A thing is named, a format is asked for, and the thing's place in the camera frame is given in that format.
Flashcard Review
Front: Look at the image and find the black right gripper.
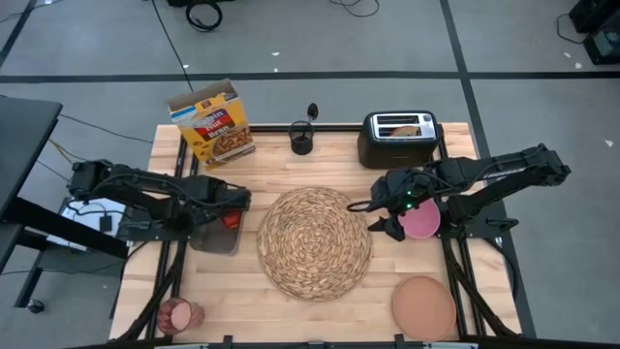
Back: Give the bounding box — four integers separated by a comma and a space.
346, 168, 440, 242

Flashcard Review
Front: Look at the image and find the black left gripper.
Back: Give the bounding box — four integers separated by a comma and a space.
191, 174, 253, 220

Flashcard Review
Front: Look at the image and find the red apple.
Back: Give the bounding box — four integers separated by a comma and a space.
221, 209, 242, 230

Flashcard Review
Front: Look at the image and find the pink bowl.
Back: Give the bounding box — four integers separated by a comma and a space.
397, 197, 442, 239

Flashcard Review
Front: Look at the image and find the yellow raisin bran cereal box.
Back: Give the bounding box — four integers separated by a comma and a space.
167, 78, 257, 171

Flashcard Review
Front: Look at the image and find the orange plate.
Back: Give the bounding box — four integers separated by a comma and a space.
391, 275, 457, 342

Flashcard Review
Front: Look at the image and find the metal spoon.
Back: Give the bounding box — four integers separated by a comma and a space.
295, 102, 320, 142

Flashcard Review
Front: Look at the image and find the red cup with pink drink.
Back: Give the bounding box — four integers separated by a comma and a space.
156, 297, 205, 336

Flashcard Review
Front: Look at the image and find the grey plastic tray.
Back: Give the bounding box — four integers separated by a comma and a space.
188, 212, 243, 256

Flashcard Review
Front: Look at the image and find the black and silver toaster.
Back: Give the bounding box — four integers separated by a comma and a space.
356, 110, 444, 170

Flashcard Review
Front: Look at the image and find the round woven placemat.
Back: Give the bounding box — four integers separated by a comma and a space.
256, 186, 373, 302

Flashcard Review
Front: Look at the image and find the black utensil holder cup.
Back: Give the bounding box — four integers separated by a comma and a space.
288, 120, 316, 156

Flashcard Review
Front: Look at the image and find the white box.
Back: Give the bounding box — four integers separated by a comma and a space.
46, 197, 128, 252

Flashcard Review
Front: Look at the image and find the black desk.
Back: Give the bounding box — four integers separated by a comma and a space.
0, 95, 130, 311

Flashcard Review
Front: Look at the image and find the black box grey panel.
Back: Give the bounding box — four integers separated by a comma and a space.
583, 23, 620, 66

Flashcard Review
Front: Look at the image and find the black equipment box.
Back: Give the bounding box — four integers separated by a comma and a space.
569, 0, 620, 34

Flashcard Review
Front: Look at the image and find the black aluminium table frame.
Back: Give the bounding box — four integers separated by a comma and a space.
110, 122, 537, 349

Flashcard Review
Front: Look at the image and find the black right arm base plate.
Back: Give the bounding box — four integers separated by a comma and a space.
433, 201, 519, 239

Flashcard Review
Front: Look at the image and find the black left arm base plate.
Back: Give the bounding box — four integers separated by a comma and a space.
115, 203, 195, 242

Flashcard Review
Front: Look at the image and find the thin black floor cable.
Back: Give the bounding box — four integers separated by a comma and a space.
57, 113, 154, 145

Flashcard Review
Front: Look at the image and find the coiled black cable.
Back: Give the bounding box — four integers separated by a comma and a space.
185, 0, 224, 33

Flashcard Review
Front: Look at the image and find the long black floor cable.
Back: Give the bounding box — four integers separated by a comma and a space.
151, 0, 195, 93

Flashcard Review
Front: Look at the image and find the yellow cable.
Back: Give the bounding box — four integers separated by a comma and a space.
47, 139, 77, 166

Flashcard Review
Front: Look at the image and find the thin looped black cable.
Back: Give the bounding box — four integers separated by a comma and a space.
328, 0, 381, 18

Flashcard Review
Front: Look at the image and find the black cable near equipment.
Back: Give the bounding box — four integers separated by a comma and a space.
555, 12, 590, 46

